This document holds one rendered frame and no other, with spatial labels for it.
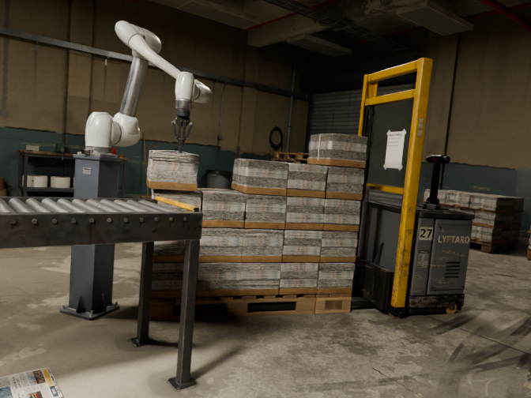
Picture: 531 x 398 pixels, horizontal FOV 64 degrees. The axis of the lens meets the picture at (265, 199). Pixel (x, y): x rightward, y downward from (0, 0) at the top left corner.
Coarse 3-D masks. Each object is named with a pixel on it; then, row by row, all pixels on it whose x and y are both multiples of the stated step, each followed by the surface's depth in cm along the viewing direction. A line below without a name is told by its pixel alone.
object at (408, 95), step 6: (408, 90) 308; (414, 90) 301; (378, 96) 342; (384, 96) 335; (390, 96) 327; (396, 96) 320; (402, 96) 313; (408, 96) 307; (366, 102) 359; (372, 102) 350; (378, 102) 341; (384, 102) 334; (390, 102) 331
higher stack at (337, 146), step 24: (312, 144) 327; (336, 144) 301; (360, 144) 305; (336, 168) 301; (336, 192) 303; (360, 192) 309; (336, 216) 304; (336, 240) 306; (336, 264) 308; (336, 312) 313
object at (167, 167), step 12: (156, 156) 255; (168, 156) 257; (180, 156) 260; (192, 156) 262; (156, 168) 257; (168, 168) 259; (180, 168) 261; (192, 168) 263; (156, 180) 257; (168, 180) 260; (180, 180) 262; (192, 180) 264
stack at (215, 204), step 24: (168, 192) 264; (192, 192) 269; (216, 192) 278; (240, 192) 300; (216, 216) 276; (240, 216) 281; (264, 216) 287; (288, 216) 293; (312, 216) 298; (216, 240) 277; (240, 240) 283; (264, 240) 288; (288, 240) 295; (312, 240) 301; (168, 264) 270; (216, 264) 279; (240, 264) 285; (264, 264) 290; (288, 264) 297; (312, 264) 302; (168, 288) 271; (216, 288) 281; (240, 288) 287; (264, 288) 293; (168, 312) 272; (240, 312) 288; (264, 312) 295; (288, 312) 300; (312, 312) 306
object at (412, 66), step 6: (396, 66) 322; (402, 66) 315; (408, 66) 309; (414, 66) 302; (378, 72) 343; (384, 72) 336; (390, 72) 328; (396, 72) 322; (402, 72) 315; (408, 72) 313; (372, 78) 352; (378, 78) 343; (384, 78) 341
